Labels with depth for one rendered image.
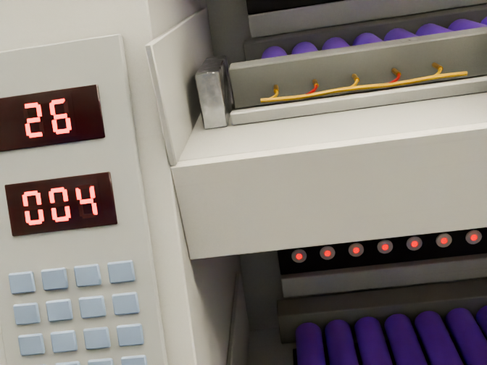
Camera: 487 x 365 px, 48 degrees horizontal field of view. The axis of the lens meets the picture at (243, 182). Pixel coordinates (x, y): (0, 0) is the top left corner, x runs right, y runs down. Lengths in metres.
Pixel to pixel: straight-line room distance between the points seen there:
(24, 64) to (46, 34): 0.02
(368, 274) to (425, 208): 0.17
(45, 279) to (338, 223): 0.13
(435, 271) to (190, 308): 0.22
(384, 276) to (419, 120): 0.19
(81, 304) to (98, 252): 0.02
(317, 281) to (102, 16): 0.25
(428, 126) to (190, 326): 0.13
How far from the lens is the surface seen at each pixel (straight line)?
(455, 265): 0.42
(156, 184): 0.23
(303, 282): 0.41
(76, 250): 0.24
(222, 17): 0.44
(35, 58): 0.25
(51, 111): 0.24
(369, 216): 0.24
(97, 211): 0.23
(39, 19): 0.25
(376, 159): 0.23
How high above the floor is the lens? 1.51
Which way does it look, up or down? 3 degrees down
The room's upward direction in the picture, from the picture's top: 7 degrees counter-clockwise
